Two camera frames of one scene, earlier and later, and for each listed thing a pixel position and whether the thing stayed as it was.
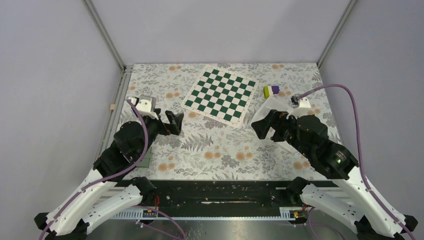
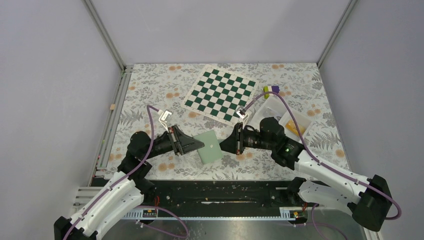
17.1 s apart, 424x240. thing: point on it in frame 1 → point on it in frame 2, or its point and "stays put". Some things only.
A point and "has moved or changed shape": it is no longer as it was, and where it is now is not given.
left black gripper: x=169 y=129 → x=182 y=143
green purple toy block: x=270 y=90 stays put
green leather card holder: x=145 y=163 has moved or changed shape
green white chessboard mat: x=222 y=94 stays put
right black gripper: x=276 y=120 → x=234 y=143
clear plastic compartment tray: x=263 y=111 stays put
